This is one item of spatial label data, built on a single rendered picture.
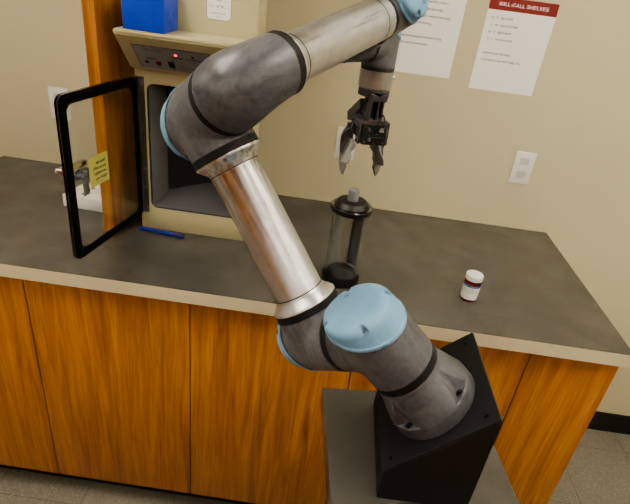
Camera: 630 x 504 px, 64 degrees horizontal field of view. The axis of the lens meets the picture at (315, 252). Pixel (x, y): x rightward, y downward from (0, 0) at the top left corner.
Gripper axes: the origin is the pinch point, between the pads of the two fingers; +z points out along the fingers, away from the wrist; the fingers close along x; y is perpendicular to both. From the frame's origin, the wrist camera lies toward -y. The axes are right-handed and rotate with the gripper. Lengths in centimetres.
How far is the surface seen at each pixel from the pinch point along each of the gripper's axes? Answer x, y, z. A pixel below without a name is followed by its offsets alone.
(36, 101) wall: -98, -84, 10
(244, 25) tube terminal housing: -28.3, -21.4, -28.2
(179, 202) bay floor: -45, -31, 24
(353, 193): -0.8, 1.7, 5.7
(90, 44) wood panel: -65, -22, -20
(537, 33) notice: 64, -41, -33
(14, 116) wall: -107, -87, 17
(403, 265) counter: 21.2, -7.5, 32.1
